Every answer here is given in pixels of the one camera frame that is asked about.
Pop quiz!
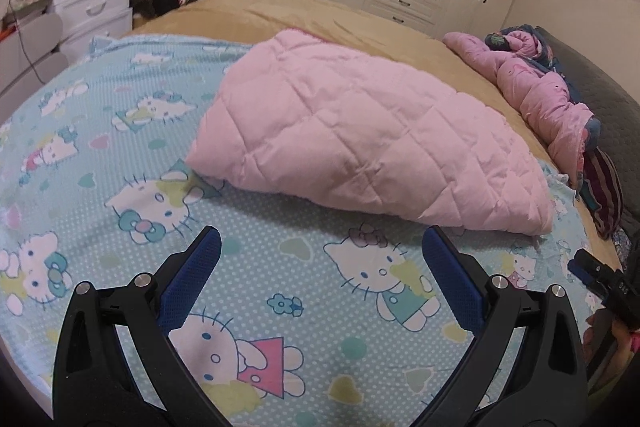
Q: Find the pink quilted jacket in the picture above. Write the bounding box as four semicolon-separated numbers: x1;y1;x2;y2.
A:
186;29;553;235

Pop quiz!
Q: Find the striped dark pillow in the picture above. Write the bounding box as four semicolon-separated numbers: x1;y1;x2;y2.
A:
580;147;624;239

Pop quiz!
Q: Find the dark grey headboard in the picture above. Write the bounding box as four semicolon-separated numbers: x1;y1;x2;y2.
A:
534;25;640;188

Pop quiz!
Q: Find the blue Hello Kitty sheet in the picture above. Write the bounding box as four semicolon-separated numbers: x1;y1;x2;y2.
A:
1;36;623;426

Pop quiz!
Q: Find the pink puffy coat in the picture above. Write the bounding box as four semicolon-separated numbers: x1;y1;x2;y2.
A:
442;25;601;187

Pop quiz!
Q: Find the grey low cabinet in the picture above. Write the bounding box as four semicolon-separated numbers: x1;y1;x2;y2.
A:
0;13;68;122

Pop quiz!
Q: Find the tan bed blanket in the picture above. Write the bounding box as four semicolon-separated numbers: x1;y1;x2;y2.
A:
119;0;626;273

